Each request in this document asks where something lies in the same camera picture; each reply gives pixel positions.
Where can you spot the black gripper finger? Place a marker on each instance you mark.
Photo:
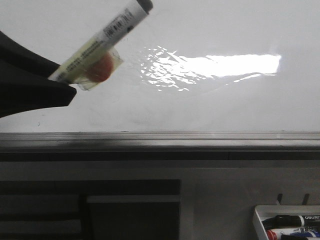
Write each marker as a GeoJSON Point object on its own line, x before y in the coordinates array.
{"type": "Point", "coordinates": [24, 83]}

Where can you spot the white black-tipped whiteboard marker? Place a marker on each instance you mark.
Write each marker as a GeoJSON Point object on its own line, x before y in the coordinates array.
{"type": "Point", "coordinates": [95, 61]}

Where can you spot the dark cabinet below whiteboard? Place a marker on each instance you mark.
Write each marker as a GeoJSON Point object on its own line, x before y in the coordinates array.
{"type": "Point", "coordinates": [90, 209]}

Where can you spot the white whiteboard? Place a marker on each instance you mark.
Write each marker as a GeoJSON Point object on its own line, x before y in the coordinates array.
{"type": "Point", "coordinates": [203, 66]}

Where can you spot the white plastic marker tray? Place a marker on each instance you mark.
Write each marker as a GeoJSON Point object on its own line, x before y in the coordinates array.
{"type": "Point", "coordinates": [263, 212]}

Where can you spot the red capped marker in tray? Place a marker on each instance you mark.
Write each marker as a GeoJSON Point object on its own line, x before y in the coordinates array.
{"type": "Point", "coordinates": [276, 233]}

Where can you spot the black capped marker in tray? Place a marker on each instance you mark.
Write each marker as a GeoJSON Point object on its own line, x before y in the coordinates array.
{"type": "Point", "coordinates": [283, 221]}

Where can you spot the blue capped marker in tray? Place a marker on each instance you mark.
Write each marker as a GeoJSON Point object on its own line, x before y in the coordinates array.
{"type": "Point", "coordinates": [307, 234]}

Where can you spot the aluminium whiteboard bottom rail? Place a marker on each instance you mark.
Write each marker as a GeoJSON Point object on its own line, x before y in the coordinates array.
{"type": "Point", "coordinates": [158, 141]}

